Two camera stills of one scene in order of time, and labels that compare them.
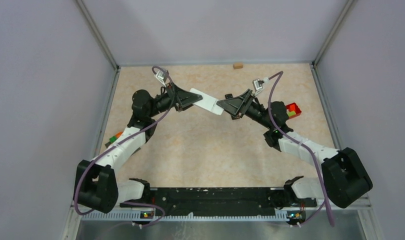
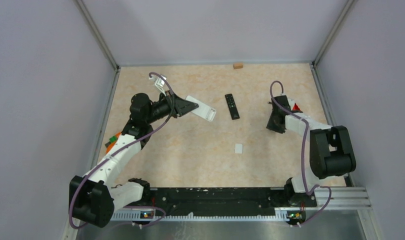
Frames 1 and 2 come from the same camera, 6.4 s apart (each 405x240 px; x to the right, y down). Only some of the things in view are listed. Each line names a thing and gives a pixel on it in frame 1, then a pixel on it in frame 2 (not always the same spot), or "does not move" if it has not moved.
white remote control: x=208 y=102 to x=203 y=110
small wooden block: x=238 y=65 does not move
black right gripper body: x=252 y=109 to x=272 y=124
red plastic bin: x=293 y=107 does not move
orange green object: x=113 y=138 does not move
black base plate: x=220 y=201 does not move
